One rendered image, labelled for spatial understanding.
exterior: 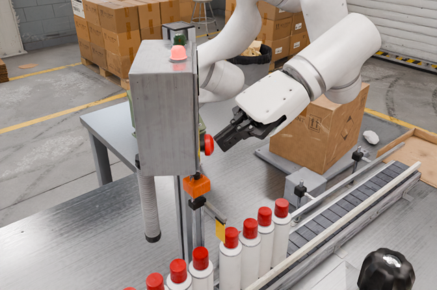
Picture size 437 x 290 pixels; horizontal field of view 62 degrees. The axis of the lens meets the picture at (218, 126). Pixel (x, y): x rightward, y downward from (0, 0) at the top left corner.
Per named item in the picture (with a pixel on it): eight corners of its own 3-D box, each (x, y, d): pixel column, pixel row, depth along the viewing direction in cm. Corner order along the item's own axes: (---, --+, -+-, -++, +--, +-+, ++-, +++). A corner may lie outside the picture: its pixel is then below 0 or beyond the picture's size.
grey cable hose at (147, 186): (150, 246, 76) (139, 164, 65) (142, 237, 78) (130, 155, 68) (164, 238, 78) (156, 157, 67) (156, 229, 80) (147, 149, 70)
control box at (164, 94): (141, 177, 62) (127, 72, 52) (151, 128, 77) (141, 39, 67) (201, 175, 62) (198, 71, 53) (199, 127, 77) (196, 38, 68)
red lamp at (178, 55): (170, 62, 56) (168, 48, 55) (170, 57, 58) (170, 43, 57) (186, 62, 56) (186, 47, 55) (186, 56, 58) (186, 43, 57)
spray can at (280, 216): (276, 273, 93) (283, 212, 83) (261, 261, 96) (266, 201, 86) (289, 262, 96) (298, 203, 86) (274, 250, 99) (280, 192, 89)
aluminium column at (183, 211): (189, 281, 97) (174, 29, 64) (180, 270, 100) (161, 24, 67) (203, 272, 99) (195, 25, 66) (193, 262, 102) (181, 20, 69)
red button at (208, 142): (196, 142, 61) (214, 141, 61) (196, 130, 64) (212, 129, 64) (196, 160, 63) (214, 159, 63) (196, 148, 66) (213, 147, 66)
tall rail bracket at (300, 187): (307, 234, 111) (314, 192, 103) (289, 220, 116) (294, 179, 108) (314, 229, 113) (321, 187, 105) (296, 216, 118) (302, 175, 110)
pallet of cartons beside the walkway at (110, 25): (186, 74, 453) (183, -1, 409) (126, 92, 404) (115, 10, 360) (135, 51, 531) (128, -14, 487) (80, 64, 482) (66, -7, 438)
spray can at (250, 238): (250, 296, 87) (255, 235, 77) (232, 285, 90) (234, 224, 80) (261, 281, 91) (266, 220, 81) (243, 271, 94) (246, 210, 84)
